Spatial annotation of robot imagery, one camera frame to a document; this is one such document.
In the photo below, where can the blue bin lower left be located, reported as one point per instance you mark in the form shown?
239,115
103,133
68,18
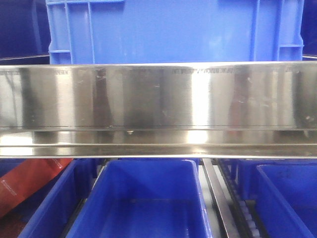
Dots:
46,213

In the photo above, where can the blue bin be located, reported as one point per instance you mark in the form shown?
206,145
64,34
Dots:
285,193
46,213
144,199

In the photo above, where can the large blue plastic crate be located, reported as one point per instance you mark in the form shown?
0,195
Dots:
161,31

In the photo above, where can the white roller track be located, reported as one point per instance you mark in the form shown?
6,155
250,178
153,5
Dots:
245,217

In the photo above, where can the metal divider bar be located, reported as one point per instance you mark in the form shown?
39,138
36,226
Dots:
223,211

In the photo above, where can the stainless steel shelf rail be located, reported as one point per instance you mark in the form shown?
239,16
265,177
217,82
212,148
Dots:
236,110

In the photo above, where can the red package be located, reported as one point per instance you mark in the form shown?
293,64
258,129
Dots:
26,179

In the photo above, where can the blue bin lower right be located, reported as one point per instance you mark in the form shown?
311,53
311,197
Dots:
285,193

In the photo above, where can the blue bin lower centre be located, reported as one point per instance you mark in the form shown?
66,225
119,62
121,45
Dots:
144,199

